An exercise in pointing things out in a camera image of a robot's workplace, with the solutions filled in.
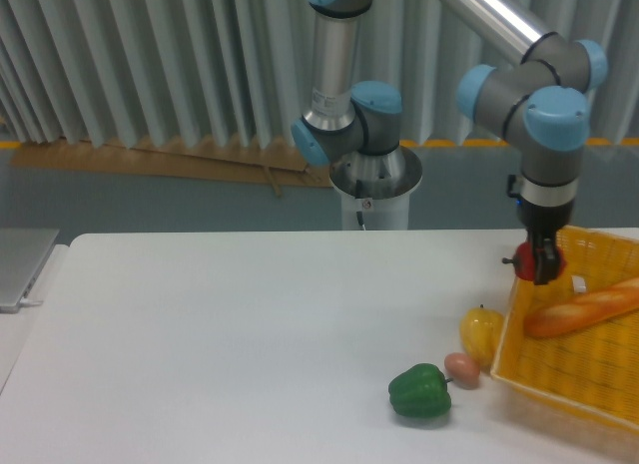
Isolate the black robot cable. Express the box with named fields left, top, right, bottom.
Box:
left=353, top=179, right=368, bottom=232

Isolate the silver laptop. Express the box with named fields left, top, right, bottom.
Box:
left=1, top=228, right=59, bottom=313

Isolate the yellow bell pepper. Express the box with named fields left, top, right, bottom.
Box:
left=459, top=305, right=504, bottom=368

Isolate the small white tag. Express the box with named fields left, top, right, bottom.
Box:
left=572, top=275, right=588, bottom=294

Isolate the yellow woven basket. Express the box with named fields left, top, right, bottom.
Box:
left=490, top=227, right=638, bottom=432

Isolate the baguette bread loaf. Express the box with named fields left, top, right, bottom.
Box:
left=523, top=277, right=638, bottom=338

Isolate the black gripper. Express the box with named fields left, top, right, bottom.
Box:
left=516, top=198, right=574, bottom=285

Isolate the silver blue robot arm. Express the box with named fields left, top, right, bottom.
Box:
left=291, top=0, right=608, bottom=285

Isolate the brown potato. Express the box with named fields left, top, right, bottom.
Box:
left=444, top=352, right=480, bottom=389

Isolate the green bell pepper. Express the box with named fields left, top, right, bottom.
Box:
left=387, top=363, right=452, bottom=419

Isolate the brown cardboard sheet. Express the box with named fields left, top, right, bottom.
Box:
left=1, top=136, right=329, bottom=197

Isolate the red bell pepper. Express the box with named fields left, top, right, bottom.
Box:
left=501, top=241, right=566, bottom=283

